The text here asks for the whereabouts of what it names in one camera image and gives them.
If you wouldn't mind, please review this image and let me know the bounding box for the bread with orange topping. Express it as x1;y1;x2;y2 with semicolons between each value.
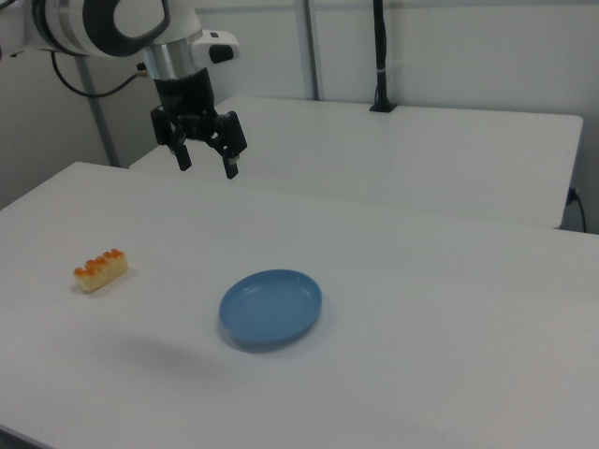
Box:
73;250;129;295

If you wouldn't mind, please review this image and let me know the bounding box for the black pole with base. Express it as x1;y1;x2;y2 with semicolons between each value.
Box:
369;0;398;113

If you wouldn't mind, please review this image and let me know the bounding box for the blue round plate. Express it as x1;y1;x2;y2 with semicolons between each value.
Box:
218;268;324;353

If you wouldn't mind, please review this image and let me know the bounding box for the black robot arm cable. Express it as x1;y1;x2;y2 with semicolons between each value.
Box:
50;50;150;98

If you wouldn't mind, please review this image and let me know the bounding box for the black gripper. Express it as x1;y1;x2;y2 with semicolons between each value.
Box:
150;68;248;181

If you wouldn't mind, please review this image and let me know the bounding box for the black cable with wall plug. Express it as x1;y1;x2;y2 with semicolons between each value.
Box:
565;186;589;234

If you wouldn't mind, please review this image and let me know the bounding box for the white side table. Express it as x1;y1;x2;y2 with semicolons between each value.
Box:
128;96;584;230

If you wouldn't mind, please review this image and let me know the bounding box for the grey metal partition post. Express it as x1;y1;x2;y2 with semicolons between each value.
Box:
74;55;121;168
299;0;325;101

